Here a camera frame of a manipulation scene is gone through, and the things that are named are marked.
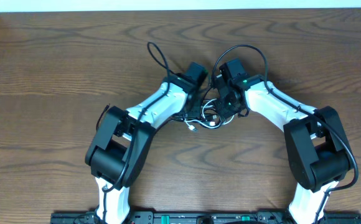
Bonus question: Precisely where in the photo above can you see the white USB cable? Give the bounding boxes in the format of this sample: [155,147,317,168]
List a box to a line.
[185,98,236,132]

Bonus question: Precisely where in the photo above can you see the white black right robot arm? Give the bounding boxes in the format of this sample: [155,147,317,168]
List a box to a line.
[212,73,359,223]

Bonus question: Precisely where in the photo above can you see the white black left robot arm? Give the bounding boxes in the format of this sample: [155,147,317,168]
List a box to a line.
[85,78,200,223]

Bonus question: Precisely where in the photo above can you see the black right camera cable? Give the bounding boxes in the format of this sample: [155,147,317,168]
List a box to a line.
[210,44,359,224]

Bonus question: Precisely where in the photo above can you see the black camera cable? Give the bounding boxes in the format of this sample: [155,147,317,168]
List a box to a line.
[210,44,359,224]
[101,41,177,218]

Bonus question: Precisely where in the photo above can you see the black left camera cable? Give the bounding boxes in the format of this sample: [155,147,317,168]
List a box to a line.
[101,41,177,218]

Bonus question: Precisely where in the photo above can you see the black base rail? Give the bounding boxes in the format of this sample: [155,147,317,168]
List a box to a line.
[50,210,361,224]

